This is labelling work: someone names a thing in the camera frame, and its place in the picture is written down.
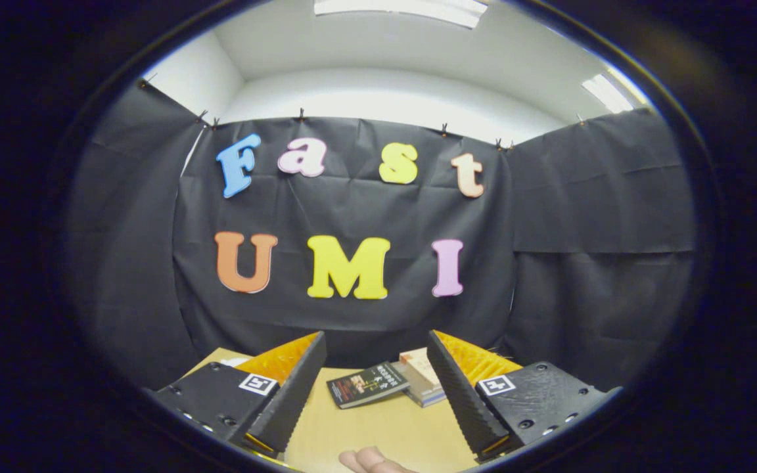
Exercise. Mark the row of small cloth clips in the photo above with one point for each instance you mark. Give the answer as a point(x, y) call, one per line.
point(301, 115)

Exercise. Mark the long ceiling light panel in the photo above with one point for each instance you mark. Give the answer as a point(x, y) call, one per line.
point(401, 10)

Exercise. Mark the blue cover book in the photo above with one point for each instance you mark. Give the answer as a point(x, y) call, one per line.
point(430, 401)

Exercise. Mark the small ceiling light panel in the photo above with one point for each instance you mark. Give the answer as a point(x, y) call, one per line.
point(608, 92)

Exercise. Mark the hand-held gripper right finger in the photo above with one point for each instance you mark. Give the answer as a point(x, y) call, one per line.
point(464, 401)

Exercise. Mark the black cover book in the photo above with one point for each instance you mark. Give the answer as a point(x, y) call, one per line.
point(368, 384)

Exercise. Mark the grey white book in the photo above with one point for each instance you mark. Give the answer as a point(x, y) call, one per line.
point(426, 393)

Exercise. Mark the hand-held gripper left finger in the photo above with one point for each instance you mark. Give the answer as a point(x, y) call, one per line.
point(290, 401)

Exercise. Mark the beige cover book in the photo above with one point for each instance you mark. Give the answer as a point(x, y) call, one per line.
point(419, 368)

